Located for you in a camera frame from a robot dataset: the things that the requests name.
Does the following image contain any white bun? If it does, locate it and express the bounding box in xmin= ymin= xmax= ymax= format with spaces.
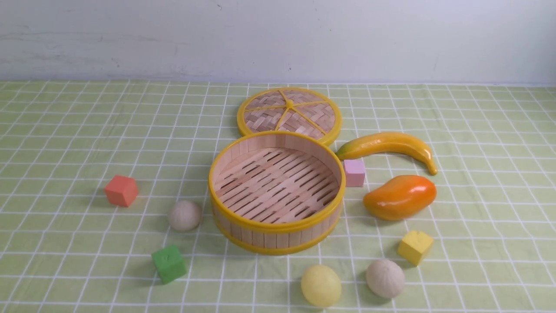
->
xmin=167 ymin=200 xmax=202 ymax=232
xmin=366 ymin=258 xmax=405 ymax=299

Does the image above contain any yellow bun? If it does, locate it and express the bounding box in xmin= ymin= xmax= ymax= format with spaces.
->
xmin=301 ymin=265 xmax=342 ymax=308

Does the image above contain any bamboo steamer tray yellow rim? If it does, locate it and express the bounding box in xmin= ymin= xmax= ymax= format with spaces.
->
xmin=207 ymin=131 xmax=346 ymax=255

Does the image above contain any woven bamboo steamer lid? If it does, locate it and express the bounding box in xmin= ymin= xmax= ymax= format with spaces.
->
xmin=236 ymin=87 xmax=342 ymax=145

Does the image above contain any pink cube block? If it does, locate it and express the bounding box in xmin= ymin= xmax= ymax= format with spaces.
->
xmin=343 ymin=159 xmax=367 ymax=187

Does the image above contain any yellow toy banana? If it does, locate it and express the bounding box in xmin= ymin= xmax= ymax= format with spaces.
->
xmin=335 ymin=132 xmax=438 ymax=176

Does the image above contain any orange toy mango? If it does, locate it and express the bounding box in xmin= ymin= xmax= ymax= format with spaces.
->
xmin=363 ymin=175 xmax=437 ymax=221

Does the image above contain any green cube block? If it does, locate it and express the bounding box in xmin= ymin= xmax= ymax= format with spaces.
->
xmin=151 ymin=244 xmax=187 ymax=284

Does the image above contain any red cube block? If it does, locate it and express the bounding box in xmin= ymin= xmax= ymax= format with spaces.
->
xmin=104 ymin=176 xmax=139 ymax=207

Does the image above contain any yellow cube block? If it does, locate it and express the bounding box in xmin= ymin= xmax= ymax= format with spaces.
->
xmin=397 ymin=230 xmax=434 ymax=266

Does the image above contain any green checkered tablecloth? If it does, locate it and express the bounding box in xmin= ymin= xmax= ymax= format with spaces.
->
xmin=0 ymin=80 xmax=556 ymax=313

